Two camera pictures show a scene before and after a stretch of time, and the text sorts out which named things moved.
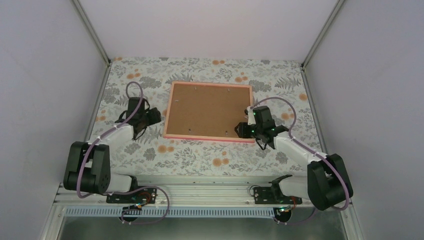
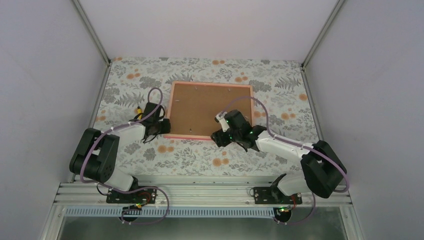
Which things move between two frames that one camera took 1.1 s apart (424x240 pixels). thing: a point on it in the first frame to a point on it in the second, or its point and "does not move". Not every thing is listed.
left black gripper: x=155 y=116 to x=166 y=128
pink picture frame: x=207 y=111 does not move
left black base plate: x=144 y=195 does not move
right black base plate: x=264 y=195 does not move
